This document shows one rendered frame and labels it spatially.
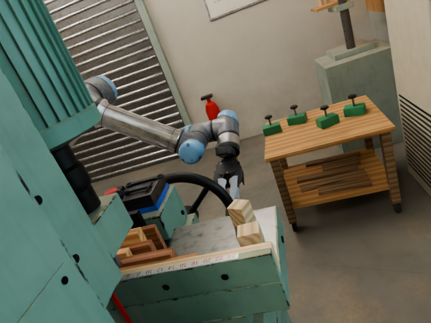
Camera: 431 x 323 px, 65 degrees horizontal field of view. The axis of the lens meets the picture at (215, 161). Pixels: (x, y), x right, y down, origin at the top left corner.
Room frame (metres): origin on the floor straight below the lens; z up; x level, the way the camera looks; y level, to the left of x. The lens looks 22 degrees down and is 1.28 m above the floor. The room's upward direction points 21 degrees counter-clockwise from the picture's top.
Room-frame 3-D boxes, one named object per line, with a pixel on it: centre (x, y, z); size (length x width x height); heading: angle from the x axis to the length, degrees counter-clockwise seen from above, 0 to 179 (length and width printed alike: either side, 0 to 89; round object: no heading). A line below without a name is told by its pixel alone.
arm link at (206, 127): (1.13, 0.02, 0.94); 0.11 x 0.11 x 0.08; 73
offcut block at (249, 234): (0.50, -0.01, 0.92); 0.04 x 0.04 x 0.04; 77
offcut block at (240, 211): (0.57, -0.01, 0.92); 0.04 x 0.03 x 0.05; 46
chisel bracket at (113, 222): (0.49, 0.23, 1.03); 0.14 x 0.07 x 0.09; 164
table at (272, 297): (0.62, 0.22, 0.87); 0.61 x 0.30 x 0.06; 74
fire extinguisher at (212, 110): (3.46, -0.16, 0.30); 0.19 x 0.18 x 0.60; 165
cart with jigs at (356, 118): (1.82, -0.64, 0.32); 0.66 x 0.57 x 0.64; 73
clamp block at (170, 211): (0.70, 0.20, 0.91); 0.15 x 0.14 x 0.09; 74
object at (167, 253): (0.54, 0.25, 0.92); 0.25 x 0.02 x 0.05; 74
